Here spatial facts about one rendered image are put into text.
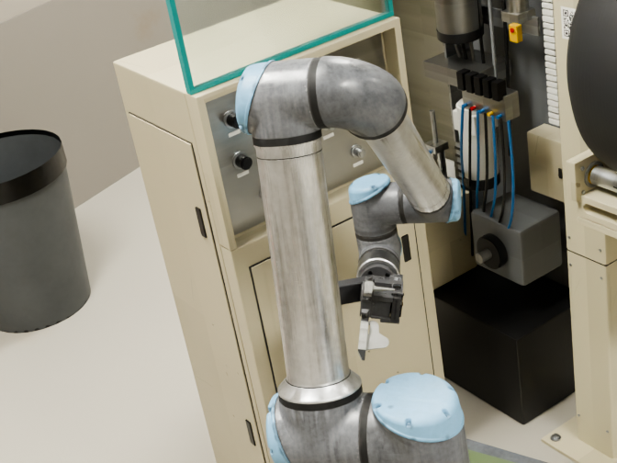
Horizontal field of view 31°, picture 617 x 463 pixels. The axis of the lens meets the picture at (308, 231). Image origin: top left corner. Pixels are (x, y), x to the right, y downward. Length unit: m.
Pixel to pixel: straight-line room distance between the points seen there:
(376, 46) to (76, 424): 1.66
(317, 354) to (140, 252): 2.68
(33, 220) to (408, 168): 2.17
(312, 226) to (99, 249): 2.85
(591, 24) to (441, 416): 0.84
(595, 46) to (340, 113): 0.65
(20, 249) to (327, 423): 2.25
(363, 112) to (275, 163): 0.17
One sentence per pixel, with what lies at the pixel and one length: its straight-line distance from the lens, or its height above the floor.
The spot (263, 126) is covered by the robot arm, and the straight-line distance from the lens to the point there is 1.79.
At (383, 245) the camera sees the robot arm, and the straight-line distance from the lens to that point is 2.33.
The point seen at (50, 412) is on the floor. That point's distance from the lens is 3.73.
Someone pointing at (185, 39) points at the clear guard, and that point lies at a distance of 2.29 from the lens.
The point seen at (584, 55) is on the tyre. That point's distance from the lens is 2.25.
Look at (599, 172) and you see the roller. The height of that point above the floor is 0.92.
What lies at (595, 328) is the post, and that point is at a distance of 2.90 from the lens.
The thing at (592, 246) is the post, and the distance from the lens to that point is 2.76.
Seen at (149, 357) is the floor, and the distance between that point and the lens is 3.83.
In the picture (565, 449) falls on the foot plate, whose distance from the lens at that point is 3.15.
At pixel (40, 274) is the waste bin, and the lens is 4.06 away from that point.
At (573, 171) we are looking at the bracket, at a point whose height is 0.93.
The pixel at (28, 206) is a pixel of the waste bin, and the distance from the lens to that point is 3.94.
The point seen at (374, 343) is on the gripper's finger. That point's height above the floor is 0.83.
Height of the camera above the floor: 2.06
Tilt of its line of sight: 28 degrees down
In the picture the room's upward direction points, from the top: 10 degrees counter-clockwise
